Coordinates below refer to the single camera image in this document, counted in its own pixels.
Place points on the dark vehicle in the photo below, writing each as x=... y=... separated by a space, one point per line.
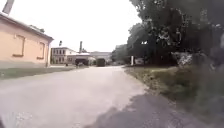
x=100 y=62

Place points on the distant trees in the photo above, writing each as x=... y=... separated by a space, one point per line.
x=119 y=53

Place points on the low grey building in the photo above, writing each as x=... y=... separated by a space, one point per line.
x=90 y=56

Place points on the tall chimney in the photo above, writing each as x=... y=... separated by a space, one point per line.
x=80 y=46

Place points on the grey asphalt road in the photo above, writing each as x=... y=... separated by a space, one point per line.
x=73 y=96

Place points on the pale building with windows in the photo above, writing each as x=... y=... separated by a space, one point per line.
x=60 y=55

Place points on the grass verge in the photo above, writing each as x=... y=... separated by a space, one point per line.
x=173 y=80

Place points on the large dark trees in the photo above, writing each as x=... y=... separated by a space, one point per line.
x=173 y=30

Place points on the grass strip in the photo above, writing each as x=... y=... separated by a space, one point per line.
x=30 y=71

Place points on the beige building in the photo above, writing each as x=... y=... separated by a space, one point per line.
x=20 y=43

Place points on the slanted pole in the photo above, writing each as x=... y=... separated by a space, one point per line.
x=8 y=6

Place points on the white post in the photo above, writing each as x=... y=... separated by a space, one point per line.
x=132 y=60

